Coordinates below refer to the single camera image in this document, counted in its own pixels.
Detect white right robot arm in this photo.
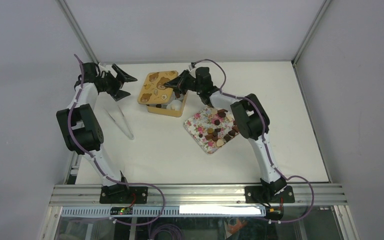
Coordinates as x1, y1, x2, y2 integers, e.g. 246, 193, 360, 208
164, 67, 287, 203

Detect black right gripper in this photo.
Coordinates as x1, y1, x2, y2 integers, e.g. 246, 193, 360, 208
163, 69, 203, 96

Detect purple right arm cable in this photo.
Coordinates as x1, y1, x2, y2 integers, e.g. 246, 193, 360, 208
190, 58, 315, 223

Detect silver metal tongs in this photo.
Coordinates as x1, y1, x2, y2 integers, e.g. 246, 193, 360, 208
104, 105, 135, 141

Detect yellow tin box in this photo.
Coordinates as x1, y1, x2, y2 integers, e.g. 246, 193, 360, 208
146, 92, 188, 118

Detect aluminium frame rail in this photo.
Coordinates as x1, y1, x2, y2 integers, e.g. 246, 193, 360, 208
49, 183, 348, 207

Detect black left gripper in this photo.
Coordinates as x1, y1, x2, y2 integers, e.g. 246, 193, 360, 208
99, 64, 137, 101

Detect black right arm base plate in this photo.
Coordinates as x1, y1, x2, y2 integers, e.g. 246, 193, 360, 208
244, 185, 296, 204

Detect silver tin lid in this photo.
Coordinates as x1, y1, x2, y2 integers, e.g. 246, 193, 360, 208
137, 70, 179, 105

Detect white paper cup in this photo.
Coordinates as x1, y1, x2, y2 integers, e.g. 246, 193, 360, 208
166, 99, 183, 111

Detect floral rectangular tray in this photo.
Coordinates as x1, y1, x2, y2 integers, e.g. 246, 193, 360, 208
183, 106, 240, 155

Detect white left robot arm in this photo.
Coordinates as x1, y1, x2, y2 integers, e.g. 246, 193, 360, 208
56, 61, 137, 203

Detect white slotted cable duct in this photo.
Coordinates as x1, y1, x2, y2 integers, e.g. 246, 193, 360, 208
61, 205, 266, 218

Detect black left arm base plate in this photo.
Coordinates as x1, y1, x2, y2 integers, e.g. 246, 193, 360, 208
99, 184, 148, 204

